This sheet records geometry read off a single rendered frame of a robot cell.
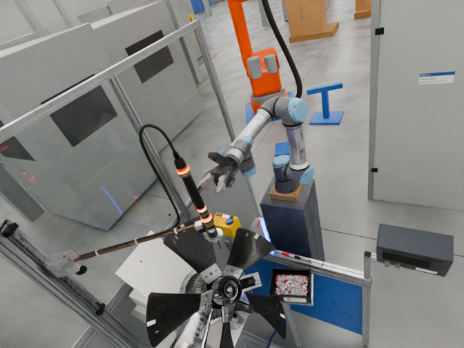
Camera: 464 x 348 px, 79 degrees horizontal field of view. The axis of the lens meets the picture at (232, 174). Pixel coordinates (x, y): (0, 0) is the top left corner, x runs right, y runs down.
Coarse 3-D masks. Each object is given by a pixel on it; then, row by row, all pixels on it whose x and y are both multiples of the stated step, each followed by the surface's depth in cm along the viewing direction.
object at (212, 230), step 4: (176, 152) 91; (176, 156) 91; (176, 160) 92; (180, 160) 92; (176, 164) 92; (180, 164) 92; (184, 164) 93; (180, 168) 93; (208, 228) 111; (212, 228) 111; (212, 232) 112; (216, 232) 114; (212, 236) 114; (216, 236) 114
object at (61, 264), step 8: (48, 256) 115; (56, 256) 114; (64, 256) 113; (72, 256) 114; (48, 264) 112; (56, 264) 111; (64, 264) 111; (72, 264) 113; (56, 272) 113; (64, 272) 113; (72, 272) 114
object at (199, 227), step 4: (200, 220) 112; (196, 224) 110; (200, 224) 110; (196, 228) 110; (200, 228) 110; (204, 228) 111; (216, 228) 118; (200, 232) 111; (204, 232) 112; (208, 232) 115; (220, 232) 116; (204, 236) 113; (208, 236) 114; (220, 236) 114; (208, 240) 115; (212, 240) 113; (216, 240) 113
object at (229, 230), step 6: (216, 216) 181; (234, 216) 176; (216, 222) 176; (222, 222) 175; (234, 222) 172; (222, 228) 173; (228, 228) 170; (234, 228) 173; (228, 234) 175; (234, 234) 174
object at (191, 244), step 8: (184, 224) 128; (184, 232) 128; (192, 232) 128; (168, 240) 127; (176, 240) 128; (184, 240) 128; (192, 240) 127; (200, 240) 127; (176, 248) 128; (184, 248) 128; (192, 248) 127; (200, 248) 127; (208, 248) 127; (184, 256) 128; (192, 256) 127; (200, 256) 127; (208, 256) 126; (192, 264) 128; (200, 264) 127; (208, 264) 126; (200, 272) 127
